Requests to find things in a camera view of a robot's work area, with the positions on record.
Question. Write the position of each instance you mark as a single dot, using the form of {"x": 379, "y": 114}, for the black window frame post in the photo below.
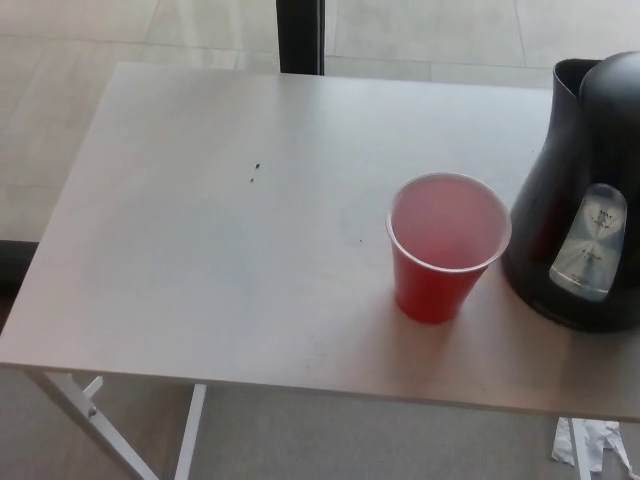
{"x": 301, "y": 35}

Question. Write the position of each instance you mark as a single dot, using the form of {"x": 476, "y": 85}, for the straight white metal table leg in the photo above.
{"x": 580, "y": 450}
{"x": 191, "y": 435}

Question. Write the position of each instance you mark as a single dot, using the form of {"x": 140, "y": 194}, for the slanted white metal table leg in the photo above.
{"x": 77, "y": 415}

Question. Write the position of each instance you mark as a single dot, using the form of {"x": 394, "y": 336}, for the black electric kettle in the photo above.
{"x": 565, "y": 165}

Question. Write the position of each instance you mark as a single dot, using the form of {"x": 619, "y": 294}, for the red plastic cup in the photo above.
{"x": 430, "y": 290}

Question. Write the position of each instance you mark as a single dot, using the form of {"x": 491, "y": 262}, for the crumpled white paper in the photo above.
{"x": 607, "y": 442}

